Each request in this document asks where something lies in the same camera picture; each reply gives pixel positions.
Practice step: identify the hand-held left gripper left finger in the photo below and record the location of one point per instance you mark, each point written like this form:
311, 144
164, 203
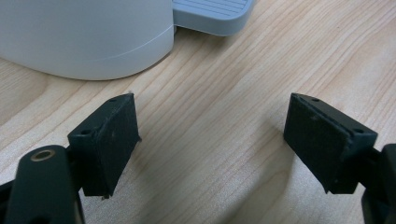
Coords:
106, 146

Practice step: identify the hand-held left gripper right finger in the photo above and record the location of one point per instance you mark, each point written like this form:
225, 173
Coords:
323, 146

